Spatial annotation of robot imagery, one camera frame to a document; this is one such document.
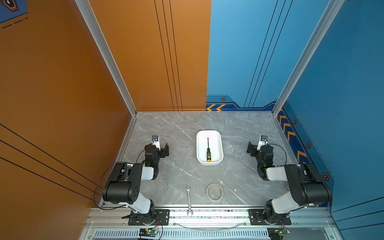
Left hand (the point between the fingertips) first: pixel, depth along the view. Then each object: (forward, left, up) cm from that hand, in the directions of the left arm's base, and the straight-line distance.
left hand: (159, 142), depth 94 cm
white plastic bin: (+4, -37, -7) cm, 38 cm away
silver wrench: (-36, -21, -8) cm, 43 cm away
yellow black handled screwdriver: (-4, -32, -5) cm, 32 cm away
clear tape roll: (-28, -34, -7) cm, 45 cm away
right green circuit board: (-45, -65, -6) cm, 79 cm away
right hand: (0, -62, +1) cm, 62 cm away
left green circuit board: (-46, -1, -8) cm, 47 cm away
